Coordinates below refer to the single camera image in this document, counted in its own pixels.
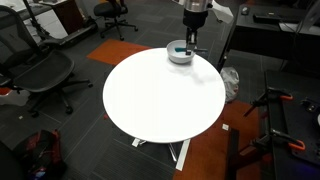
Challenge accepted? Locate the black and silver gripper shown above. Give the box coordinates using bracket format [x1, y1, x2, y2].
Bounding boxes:
[183, 0, 213, 55]

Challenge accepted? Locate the teal and black marker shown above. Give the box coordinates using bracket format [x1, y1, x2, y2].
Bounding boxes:
[174, 47, 192, 52]

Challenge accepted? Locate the white bowl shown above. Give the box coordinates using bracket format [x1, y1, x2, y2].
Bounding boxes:
[166, 40, 195, 64]

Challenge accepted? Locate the computer mouse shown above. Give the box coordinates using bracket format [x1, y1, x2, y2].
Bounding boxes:
[241, 7, 250, 15]

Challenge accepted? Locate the white plastic bag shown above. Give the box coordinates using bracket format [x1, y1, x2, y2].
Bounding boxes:
[220, 67, 240, 103]

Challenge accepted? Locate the black keyboard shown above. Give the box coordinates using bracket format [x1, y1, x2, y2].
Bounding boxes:
[253, 14, 280, 24]

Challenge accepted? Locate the round white table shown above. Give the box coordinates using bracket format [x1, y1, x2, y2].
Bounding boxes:
[102, 47, 227, 172]

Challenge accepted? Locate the black rolling office chair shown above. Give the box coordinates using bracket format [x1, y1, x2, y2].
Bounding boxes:
[94, 0, 138, 41]

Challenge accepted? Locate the black desk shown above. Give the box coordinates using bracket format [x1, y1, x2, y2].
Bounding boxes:
[216, 4, 320, 71]

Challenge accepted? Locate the black workbench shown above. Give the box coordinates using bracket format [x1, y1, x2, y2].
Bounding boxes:
[226, 71, 320, 180]

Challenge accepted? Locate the black mesh office chair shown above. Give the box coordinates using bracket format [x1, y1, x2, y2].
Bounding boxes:
[0, 5, 93, 117]

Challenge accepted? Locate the black and red backpack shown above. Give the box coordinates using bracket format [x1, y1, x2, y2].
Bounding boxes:
[13, 129, 67, 180]

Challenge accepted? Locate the orange handled clamp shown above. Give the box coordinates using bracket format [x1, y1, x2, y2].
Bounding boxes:
[251, 128, 306, 151]
[244, 87, 293, 117]

